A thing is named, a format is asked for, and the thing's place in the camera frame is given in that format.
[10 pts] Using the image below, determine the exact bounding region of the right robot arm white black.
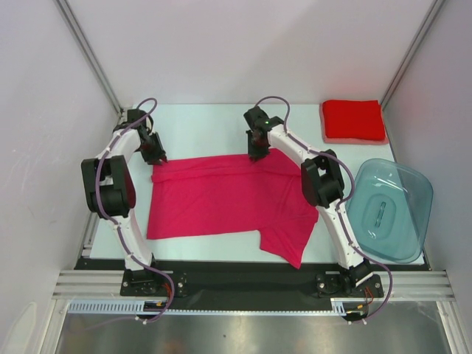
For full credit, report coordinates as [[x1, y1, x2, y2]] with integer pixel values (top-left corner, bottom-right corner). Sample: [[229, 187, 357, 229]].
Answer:
[[243, 105, 373, 296]]

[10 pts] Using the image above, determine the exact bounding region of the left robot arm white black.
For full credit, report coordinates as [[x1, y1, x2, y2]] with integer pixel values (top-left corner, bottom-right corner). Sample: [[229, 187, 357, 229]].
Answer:
[[80, 108, 172, 297]]

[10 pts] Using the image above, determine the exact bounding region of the aluminium frame post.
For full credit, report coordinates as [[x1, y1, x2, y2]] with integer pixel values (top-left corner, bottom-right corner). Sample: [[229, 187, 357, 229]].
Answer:
[[380, 0, 448, 109], [53, 0, 122, 114]]

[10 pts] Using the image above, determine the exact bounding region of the teal transparent plastic bin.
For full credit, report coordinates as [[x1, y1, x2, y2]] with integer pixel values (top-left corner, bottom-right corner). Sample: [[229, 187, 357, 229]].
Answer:
[[347, 159, 434, 264]]

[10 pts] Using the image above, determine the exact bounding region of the front aluminium frame rail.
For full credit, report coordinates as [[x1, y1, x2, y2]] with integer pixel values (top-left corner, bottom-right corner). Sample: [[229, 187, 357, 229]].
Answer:
[[53, 270, 455, 302]]

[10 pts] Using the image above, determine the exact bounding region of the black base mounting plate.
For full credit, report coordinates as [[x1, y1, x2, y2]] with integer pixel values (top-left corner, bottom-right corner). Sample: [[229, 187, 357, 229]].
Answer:
[[73, 257, 431, 310]]

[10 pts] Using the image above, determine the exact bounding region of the right aluminium frame post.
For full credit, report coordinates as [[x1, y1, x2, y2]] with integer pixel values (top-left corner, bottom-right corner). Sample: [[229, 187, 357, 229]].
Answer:
[[380, 0, 448, 109]]

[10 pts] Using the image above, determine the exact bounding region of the grey slotted cable duct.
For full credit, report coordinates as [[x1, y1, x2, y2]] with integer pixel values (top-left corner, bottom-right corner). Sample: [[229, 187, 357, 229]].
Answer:
[[68, 299, 367, 317]]

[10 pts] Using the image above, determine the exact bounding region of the left aluminium frame post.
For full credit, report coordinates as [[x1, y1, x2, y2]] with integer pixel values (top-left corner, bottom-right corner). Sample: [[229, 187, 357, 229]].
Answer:
[[53, 0, 122, 114]]

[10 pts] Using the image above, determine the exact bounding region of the magenta pink t shirt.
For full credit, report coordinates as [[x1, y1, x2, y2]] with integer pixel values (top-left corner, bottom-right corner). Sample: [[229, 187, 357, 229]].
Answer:
[[147, 149, 319, 268]]

